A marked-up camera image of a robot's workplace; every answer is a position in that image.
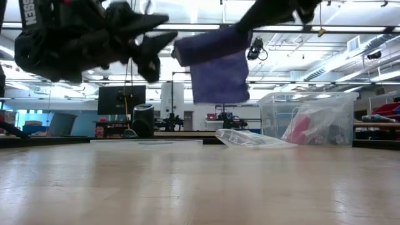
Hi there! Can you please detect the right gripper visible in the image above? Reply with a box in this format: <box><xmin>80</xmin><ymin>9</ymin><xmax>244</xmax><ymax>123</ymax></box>
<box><xmin>236</xmin><ymin>0</ymin><xmax>323</xmax><ymax>35</ymax></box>

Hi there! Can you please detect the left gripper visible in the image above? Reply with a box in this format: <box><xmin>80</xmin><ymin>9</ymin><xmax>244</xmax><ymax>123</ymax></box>
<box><xmin>62</xmin><ymin>1</ymin><xmax>178</xmax><ymax>84</ymax></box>

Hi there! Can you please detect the blue elastic bandage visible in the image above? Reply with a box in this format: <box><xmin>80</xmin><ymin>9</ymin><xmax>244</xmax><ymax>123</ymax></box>
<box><xmin>171</xmin><ymin>26</ymin><xmax>253</xmax><ymax>105</ymax></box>

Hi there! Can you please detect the clear zip bag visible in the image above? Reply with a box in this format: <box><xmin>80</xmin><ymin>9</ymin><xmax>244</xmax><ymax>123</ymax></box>
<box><xmin>214</xmin><ymin>128</ymin><xmax>299</xmax><ymax>149</ymax></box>

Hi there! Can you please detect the yellow hanging connector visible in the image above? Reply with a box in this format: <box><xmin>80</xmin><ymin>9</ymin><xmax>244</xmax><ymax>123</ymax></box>
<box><xmin>317</xmin><ymin>0</ymin><xmax>328</xmax><ymax>38</ymax></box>

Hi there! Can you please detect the black monitor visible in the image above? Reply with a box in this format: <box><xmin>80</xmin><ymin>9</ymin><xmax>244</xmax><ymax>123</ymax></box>
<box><xmin>97</xmin><ymin>84</ymin><xmax>147</xmax><ymax>116</ymax></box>

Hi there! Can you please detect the white air vent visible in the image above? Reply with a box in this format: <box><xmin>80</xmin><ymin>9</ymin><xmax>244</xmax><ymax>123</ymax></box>
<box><xmin>346</xmin><ymin>36</ymin><xmax>360</xmax><ymax>53</ymax></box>

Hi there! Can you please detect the grey door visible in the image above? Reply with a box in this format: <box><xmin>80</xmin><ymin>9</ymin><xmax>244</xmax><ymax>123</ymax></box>
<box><xmin>182</xmin><ymin>111</ymin><xmax>194</xmax><ymax>131</ymax></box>

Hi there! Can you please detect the red storage shelf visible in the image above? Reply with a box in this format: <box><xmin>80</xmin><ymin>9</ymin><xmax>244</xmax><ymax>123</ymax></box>
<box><xmin>93</xmin><ymin>117</ymin><xmax>132</xmax><ymax>139</ymax></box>

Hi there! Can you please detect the clear plastic bin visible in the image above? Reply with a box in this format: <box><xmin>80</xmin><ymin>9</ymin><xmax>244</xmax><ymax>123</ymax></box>
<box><xmin>258</xmin><ymin>91</ymin><xmax>359</xmax><ymax>148</ymax></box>

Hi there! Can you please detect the clear bag of supplies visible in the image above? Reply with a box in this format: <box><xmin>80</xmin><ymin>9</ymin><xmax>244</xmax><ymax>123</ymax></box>
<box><xmin>281</xmin><ymin>99</ymin><xmax>356</xmax><ymax>146</ymax></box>

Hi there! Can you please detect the red packaged item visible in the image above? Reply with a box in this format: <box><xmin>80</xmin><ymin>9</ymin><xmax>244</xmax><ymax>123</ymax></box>
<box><xmin>286</xmin><ymin>114</ymin><xmax>312</xmax><ymax>144</ymax></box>

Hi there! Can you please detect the grey waste bin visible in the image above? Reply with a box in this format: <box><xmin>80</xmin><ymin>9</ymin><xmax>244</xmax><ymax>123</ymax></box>
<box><xmin>47</xmin><ymin>112</ymin><xmax>78</xmax><ymax>137</ymax></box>

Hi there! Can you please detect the grey bundle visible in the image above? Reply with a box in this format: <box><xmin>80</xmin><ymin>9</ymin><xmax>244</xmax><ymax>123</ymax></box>
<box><xmin>361</xmin><ymin>114</ymin><xmax>391</xmax><ymax>123</ymax></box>

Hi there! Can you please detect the blue box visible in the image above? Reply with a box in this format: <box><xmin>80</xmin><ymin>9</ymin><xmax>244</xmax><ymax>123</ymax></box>
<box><xmin>21</xmin><ymin>120</ymin><xmax>49</xmax><ymax>136</ymax></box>

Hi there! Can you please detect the red and blue item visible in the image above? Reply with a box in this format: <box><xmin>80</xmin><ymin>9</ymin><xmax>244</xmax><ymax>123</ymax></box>
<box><xmin>371</xmin><ymin>102</ymin><xmax>400</xmax><ymax>117</ymax></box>

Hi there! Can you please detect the wooden workbench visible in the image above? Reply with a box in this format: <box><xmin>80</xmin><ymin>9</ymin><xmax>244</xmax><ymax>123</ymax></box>
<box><xmin>352</xmin><ymin>121</ymin><xmax>400</xmax><ymax>129</ymax></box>

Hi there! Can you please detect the hanging black camera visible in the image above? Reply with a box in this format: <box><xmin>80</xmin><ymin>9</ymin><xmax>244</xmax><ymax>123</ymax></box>
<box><xmin>249</xmin><ymin>37</ymin><xmax>269</xmax><ymax>62</ymax></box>

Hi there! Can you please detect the black robot station frame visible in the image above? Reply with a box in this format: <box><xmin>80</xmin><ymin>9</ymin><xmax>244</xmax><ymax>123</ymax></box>
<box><xmin>171</xmin><ymin>71</ymin><xmax>226</xmax><ymax>132</ymax></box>

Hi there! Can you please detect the yellow handled broom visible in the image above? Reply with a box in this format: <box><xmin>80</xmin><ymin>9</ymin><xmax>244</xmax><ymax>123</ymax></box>
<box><xmin>122</xmin><ymin>57</ymin><xmax>139</xmax><ymax>139</ymax></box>

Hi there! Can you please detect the black aluminium table frame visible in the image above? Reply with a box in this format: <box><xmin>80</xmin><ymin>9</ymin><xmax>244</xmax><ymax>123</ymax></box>
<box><xmin>0</xmin><ymin>120</ymin><xmax>400</xmax><ymax>151</ymax></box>

